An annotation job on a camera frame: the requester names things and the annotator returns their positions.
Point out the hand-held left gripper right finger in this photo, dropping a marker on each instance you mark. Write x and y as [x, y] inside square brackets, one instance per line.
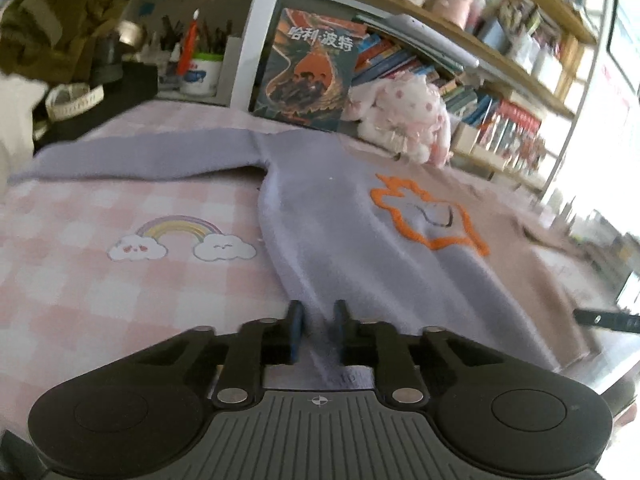
[339, 332]

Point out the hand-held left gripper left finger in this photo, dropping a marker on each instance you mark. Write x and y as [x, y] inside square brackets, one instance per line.
[298, 332]

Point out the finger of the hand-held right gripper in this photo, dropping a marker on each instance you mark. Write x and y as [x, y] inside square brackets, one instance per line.
[605, 319]

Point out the purple sweater with orange print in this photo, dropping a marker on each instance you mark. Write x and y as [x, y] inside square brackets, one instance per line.
[325, 220]

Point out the pink checked rainbow bed sheet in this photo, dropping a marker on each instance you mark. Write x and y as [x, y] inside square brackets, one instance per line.
[100, 285]

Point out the row of colourful books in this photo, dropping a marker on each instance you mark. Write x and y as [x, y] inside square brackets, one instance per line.
[510, 130]

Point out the pink and white plush bunny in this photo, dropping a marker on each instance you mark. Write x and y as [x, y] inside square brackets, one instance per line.
[405, 105]

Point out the dark illustrated book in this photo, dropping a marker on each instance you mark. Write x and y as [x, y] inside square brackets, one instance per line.
[305, 70]

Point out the white pen mug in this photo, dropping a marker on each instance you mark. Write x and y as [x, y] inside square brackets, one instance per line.
[201, 75]

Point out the wooden bookshelf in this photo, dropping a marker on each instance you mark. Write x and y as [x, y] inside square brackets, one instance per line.
[505, 45]

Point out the red pen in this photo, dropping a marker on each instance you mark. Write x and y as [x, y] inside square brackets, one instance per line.
[188, 45]

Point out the white watch band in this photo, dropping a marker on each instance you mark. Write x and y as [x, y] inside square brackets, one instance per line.
[70, 100]

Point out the white cloth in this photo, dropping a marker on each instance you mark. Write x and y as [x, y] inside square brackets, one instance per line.
[17, 120]

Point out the olive green cloth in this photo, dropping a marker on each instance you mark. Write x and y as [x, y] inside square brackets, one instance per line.
[55, 15]

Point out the white shelf post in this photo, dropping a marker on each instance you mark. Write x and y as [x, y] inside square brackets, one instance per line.
[255, 25]

